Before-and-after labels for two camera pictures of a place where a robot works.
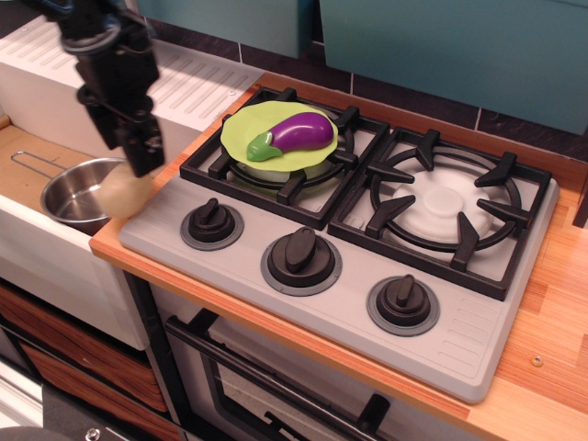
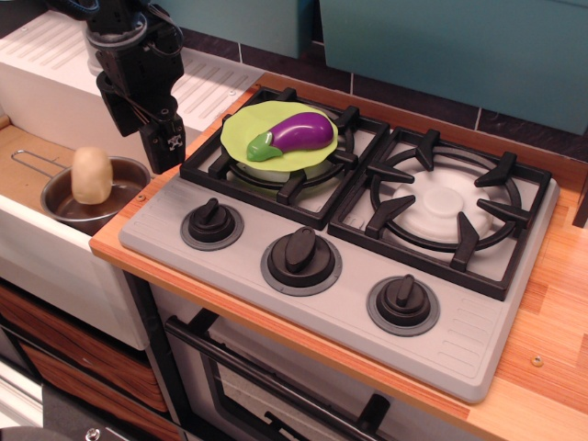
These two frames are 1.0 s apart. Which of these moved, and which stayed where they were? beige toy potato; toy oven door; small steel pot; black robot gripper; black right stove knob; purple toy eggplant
Moved: beige toy potato; black robot gripper
Stayed: toy oven door; black right stove knob; purple toy eggplant; small steel pot
